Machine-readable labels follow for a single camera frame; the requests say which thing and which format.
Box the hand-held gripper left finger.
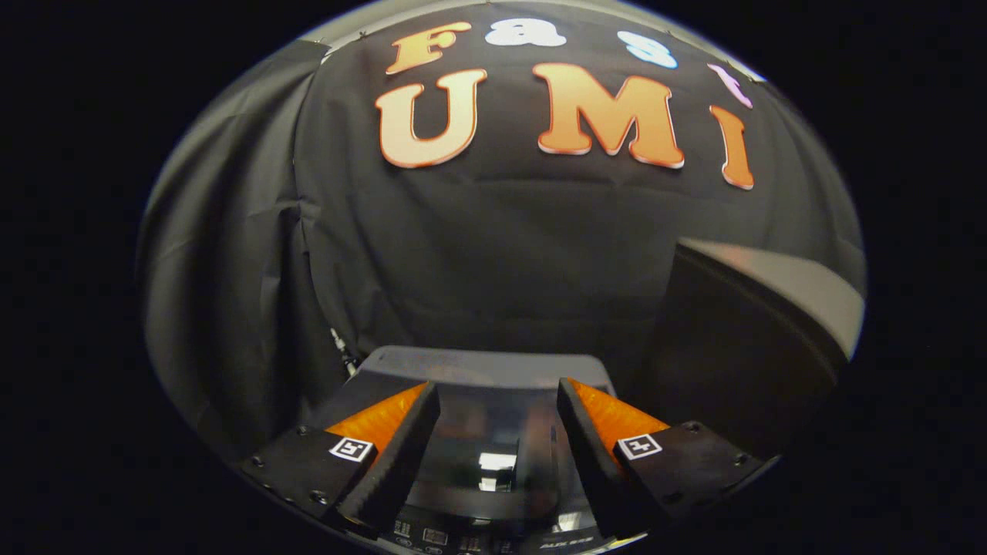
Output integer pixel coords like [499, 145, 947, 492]
[239, 382, 440, 533]

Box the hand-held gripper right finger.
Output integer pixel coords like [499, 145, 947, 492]
[557, 378, 764, 540]

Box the washing machine dark glass lid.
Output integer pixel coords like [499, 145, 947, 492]
[308, 372, 618, 525]

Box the grey washing machine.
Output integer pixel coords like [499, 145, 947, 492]
[301, 345, 641, 555]

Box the metal water hose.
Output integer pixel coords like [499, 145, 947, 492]
[330, 328, 362, 378]

